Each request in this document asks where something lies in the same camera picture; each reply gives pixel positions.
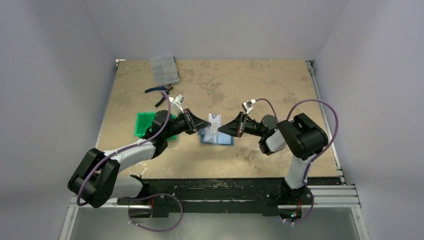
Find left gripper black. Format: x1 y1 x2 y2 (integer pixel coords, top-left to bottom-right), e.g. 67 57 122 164
163 108 211 140

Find white printed credit card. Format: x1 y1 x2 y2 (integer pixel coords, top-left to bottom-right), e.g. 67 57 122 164
203 113 221 144

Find blue card holder wallet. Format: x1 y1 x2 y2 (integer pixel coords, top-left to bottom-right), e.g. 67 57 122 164
198 127 234 146

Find green plastic bin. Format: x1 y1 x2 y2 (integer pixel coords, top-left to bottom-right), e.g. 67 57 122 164
133 110 168 139

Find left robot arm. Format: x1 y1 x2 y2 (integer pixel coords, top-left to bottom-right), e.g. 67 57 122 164
67 108 211 208

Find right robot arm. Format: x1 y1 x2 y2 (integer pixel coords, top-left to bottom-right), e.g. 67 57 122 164
218 112 329 204

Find clear plastic organizer box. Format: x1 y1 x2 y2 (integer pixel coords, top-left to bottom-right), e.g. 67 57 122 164
149 53 180 87

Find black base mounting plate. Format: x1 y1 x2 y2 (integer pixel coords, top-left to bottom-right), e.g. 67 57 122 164
115 175 316 219

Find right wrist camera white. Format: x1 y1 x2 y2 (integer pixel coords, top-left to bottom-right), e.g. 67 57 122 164
241 99 256 115

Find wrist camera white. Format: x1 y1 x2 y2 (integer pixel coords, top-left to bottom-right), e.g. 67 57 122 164
168 94 185 114
241 99 256 115

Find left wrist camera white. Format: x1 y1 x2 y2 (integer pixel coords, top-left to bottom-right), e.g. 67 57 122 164
168 94 185 114

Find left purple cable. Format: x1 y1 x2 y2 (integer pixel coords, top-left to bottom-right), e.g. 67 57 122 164
76 92 172 207

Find purple cable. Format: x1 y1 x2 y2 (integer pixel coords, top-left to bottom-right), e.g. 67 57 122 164
253 98 340 186
76 92 172 207

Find blue handled pliers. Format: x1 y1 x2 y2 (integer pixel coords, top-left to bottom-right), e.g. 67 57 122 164
144 84 174 108

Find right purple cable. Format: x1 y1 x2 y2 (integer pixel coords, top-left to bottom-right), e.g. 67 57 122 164
253 98 340 186

